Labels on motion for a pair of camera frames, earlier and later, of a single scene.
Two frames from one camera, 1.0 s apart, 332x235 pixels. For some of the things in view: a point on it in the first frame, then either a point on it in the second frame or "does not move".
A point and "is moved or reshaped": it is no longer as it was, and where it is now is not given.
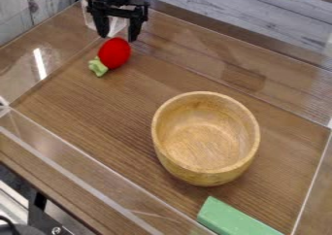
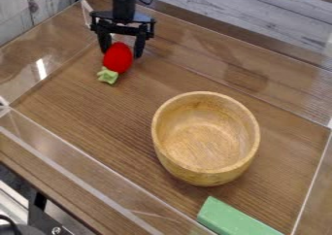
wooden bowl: [205, 135] does not move
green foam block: [233, 220] does not move
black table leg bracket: [38, 218] does not move
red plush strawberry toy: [114, 53] is moved or reshaped
